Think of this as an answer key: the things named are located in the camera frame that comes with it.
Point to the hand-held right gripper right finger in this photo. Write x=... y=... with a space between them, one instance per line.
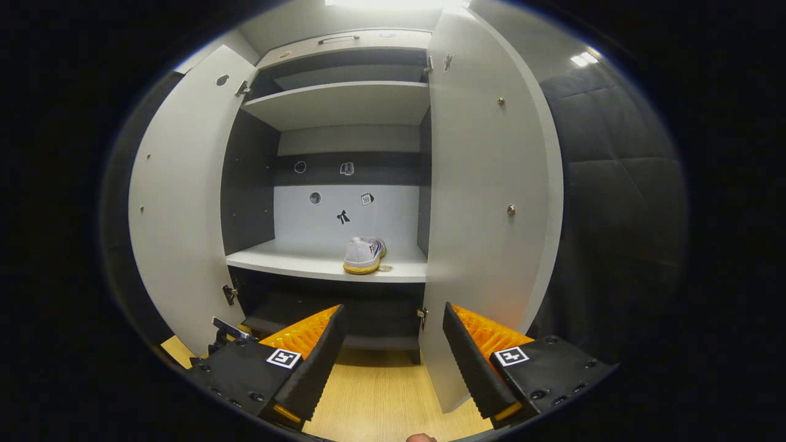
x=476 y=374

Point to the large ceiling light panel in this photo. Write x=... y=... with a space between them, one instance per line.
x=399 y=3

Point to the small ceiling light panel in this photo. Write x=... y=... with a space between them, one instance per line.
x=583 y=59

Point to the white striped shoe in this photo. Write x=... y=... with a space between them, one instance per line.
x=362 y=253

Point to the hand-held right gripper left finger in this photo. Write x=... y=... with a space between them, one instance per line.
x=313 y=374

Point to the grey shoe cabinet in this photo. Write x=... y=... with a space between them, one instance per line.
x=387 y=221

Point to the grey cabinet drawer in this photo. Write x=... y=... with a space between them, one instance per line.
x=368 y=42

